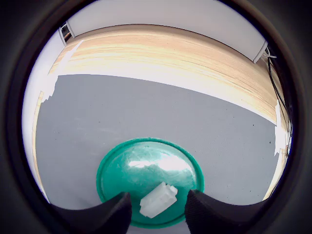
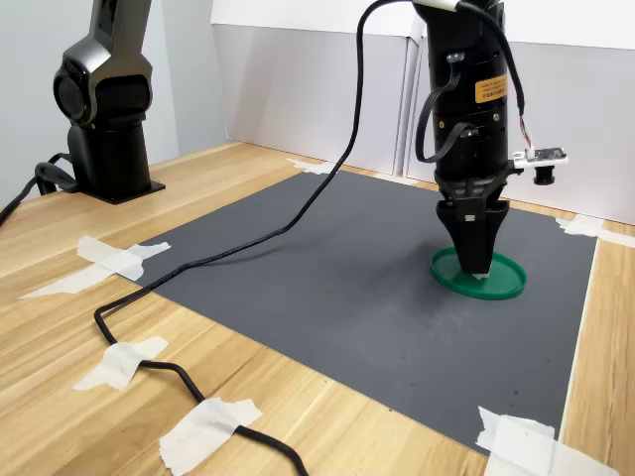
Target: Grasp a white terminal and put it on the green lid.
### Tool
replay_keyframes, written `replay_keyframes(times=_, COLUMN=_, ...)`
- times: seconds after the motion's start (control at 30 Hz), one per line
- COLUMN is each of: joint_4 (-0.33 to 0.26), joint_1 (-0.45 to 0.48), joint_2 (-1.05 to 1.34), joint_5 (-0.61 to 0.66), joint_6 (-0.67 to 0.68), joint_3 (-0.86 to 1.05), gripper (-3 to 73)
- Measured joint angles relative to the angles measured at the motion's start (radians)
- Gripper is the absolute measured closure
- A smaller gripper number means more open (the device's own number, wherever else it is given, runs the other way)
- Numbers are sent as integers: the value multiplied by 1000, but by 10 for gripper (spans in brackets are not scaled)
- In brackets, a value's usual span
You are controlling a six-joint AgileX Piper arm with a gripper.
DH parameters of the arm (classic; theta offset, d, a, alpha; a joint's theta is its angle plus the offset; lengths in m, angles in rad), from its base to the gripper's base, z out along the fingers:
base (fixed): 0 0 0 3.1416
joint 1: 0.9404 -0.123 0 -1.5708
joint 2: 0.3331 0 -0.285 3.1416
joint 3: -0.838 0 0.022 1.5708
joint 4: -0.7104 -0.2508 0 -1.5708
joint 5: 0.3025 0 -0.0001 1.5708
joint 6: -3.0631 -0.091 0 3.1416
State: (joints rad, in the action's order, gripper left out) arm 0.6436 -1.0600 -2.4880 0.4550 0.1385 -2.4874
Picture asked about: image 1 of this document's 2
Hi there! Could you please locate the small white plastic terminal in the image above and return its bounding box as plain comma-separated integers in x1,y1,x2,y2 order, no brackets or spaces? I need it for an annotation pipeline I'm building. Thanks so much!
139,181,178,219

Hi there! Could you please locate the round green lid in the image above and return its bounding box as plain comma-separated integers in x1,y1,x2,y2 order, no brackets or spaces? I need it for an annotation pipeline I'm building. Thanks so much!
96,136,204,229

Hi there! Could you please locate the white tape piece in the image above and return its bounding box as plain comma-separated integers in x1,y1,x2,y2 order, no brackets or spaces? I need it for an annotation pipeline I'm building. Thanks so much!
40,73,60,104
274,99,286,157

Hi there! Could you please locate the dark grey mat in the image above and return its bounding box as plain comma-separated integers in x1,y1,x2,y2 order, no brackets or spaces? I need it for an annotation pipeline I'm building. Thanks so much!
34,74,280,234

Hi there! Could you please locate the black cable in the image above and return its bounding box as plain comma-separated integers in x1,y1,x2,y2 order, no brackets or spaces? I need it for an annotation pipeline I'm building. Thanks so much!
265,47,294,156

